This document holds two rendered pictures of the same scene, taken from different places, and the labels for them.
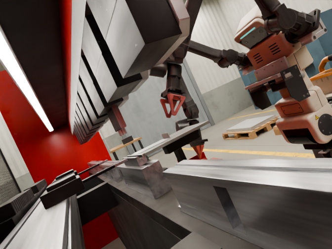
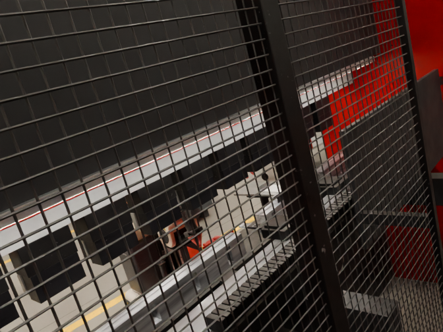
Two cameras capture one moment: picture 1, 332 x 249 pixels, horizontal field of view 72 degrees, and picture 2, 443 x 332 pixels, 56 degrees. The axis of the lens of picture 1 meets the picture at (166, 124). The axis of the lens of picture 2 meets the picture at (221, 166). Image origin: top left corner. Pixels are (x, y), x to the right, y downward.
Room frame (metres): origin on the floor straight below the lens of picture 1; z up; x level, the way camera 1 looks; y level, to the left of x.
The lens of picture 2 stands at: (1.75, 1.86, 1.66)
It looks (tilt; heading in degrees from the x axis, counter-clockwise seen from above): 13 degrees down; 249
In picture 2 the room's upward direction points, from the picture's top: 15 degrees counter-clockwise
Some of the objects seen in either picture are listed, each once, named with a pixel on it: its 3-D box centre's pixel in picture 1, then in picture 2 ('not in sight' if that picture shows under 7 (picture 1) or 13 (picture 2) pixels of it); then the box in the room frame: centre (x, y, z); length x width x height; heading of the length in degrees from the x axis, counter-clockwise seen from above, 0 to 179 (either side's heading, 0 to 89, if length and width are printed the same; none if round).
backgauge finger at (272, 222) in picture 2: (81, 170); (265, 224); (1.09, 0.46, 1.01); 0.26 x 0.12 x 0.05; 114
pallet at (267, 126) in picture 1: (250, 128); not in sight; (4.97, -1.65, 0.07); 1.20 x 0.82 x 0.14; 13
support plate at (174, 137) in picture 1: (169, 139); (263, 188); (0.84, 0.01, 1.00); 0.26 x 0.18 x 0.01; 114
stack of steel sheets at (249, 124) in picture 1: (248, 124); not in sight; (4.97, -1.65, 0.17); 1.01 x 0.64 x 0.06; 13
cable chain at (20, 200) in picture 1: (16, 202); (344, 203); (0.80, 0.60, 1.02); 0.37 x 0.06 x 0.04; 24
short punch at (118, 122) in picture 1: (117, 122); not in sight; (0.78, 0.15, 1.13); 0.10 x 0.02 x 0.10; 24
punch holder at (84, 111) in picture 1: (92, 109); (225, 164); (1.12, 0.30, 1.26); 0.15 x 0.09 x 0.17; 24
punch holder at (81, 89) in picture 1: (96, 99); (254, 149); (0.94, 0.22, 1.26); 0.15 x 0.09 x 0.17; 24
